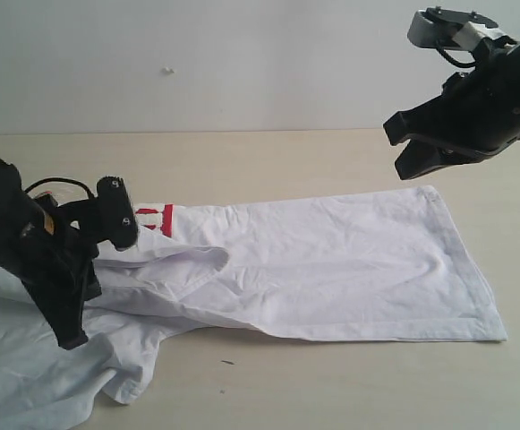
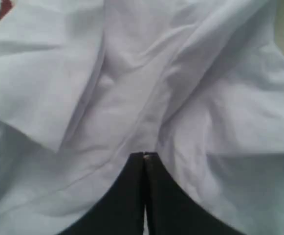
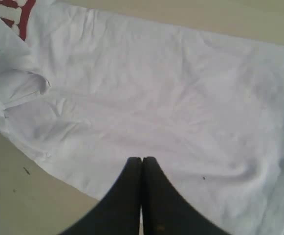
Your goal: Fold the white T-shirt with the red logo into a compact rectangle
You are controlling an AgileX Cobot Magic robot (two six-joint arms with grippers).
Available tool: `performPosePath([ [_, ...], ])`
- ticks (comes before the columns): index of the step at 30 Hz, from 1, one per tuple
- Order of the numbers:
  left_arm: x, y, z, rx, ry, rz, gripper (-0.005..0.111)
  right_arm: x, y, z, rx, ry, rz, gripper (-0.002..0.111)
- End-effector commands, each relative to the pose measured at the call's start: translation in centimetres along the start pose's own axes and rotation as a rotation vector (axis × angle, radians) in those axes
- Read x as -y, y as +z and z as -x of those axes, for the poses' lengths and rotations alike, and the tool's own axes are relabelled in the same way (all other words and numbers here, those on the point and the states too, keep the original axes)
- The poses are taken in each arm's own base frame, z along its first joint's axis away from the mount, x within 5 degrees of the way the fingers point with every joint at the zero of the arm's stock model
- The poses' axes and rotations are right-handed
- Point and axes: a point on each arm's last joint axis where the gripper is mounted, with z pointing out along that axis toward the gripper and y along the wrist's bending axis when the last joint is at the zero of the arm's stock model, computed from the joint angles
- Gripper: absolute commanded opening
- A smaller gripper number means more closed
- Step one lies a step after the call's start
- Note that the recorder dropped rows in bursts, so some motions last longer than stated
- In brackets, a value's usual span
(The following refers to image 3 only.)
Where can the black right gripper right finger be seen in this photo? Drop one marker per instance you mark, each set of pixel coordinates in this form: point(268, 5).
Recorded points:
point(164, 210)

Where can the white t-shirt red lettering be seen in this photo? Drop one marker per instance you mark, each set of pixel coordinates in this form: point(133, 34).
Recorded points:
point(82, 89)

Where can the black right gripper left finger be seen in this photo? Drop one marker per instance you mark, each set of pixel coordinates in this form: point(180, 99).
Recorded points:
point(118, 213)

